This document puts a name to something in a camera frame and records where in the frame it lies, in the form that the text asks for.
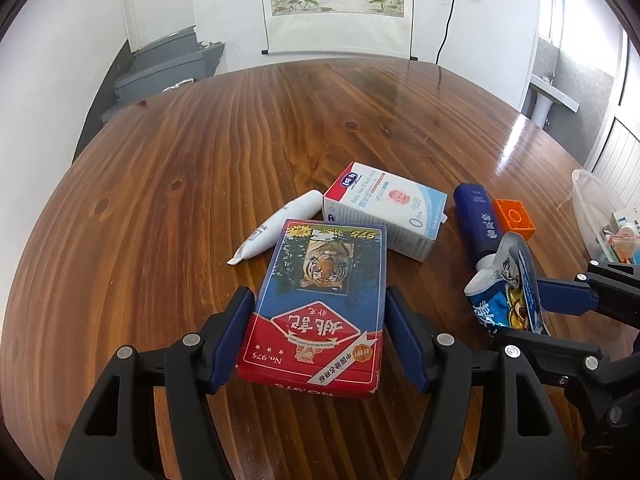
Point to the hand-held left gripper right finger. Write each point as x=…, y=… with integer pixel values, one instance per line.
x=405, y=340

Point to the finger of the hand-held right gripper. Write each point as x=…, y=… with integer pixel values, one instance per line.
x=555, y=355
x=565, y=297

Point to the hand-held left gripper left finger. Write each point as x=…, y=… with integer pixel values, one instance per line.
x=235, y=330

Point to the blue snack wrapper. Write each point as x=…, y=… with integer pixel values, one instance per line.
x=505, y=285

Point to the clear plastic container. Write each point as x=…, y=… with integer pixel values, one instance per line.
x=587, y=210

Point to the red playing card box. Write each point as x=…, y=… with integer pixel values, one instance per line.
x=320, y=285

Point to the white blue medicine box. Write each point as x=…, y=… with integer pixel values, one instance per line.
x=627, y=216

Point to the wooden desktop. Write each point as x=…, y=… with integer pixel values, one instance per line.
x=200, y=160

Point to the orange toy building block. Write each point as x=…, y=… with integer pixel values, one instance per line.
x=512, y=215

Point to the dark blue tube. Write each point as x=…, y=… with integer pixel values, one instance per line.
x=475, y=220

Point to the white cream tube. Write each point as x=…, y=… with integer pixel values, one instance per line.
x=285, y=220

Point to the white pink lotion box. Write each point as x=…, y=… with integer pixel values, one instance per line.
x=385, y=200

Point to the white slatted panel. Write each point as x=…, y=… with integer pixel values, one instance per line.
x=617, y=155

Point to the grey stairs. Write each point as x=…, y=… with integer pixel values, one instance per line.
x=160, y=70

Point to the window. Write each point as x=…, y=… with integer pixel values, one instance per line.
x=548, y=5

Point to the white pedestal sink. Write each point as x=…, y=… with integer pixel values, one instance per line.
x=550, y=92

